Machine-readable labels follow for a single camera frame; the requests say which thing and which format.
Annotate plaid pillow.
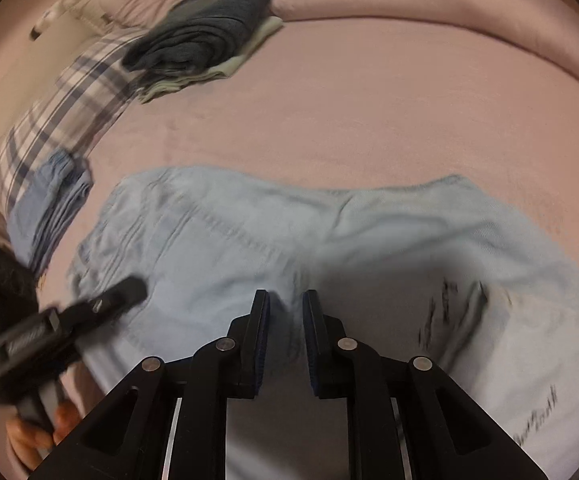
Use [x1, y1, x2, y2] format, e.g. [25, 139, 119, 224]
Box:
[0, 27, 150, 211]

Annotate light blue strawberry print pants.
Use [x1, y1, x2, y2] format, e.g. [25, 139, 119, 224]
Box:
[66, 166, 579, 480]

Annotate folded pale green garment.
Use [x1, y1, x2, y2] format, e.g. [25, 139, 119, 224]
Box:
[139, 15, 285, 105]

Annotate black and white plush toy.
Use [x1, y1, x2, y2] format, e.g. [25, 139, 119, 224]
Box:
[29, 0, 79, 42]

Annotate folded dark blue garment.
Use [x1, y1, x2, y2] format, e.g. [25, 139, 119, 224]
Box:
[120, 0, 273, 75]

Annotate person's left hand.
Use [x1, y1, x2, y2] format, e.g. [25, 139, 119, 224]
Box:
[6, 400, 84, 472]

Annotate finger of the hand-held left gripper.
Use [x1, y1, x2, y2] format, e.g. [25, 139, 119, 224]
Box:
[59, 276, 148, 336]

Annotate white pillow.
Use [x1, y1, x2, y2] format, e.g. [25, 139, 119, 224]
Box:
[62, 0, 137, 28]

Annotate pink duvet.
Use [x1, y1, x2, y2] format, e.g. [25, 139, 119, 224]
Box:
[114, 0, 579, 61]

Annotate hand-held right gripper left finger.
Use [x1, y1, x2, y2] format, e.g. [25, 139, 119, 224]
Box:
[29, 289, 270, 480]

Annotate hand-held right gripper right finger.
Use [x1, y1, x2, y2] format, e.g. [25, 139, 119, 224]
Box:
[302, 289, 550, 480]

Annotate folded blue cloth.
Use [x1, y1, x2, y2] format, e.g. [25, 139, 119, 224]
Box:
[6, 149, 94, 281]

